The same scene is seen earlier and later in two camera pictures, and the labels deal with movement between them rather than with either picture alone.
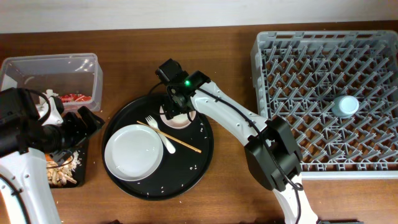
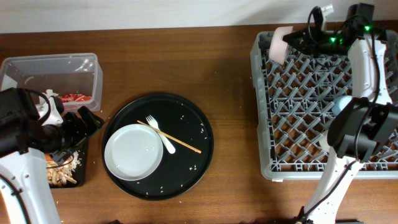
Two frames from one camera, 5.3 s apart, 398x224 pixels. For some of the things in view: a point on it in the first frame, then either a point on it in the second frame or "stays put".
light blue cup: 344,106 stays put
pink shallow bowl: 178,121 to 278,48
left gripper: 79,131 stays put
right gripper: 169,107 to 310,42
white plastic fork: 152,122 stays put
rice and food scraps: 60,175 stays put
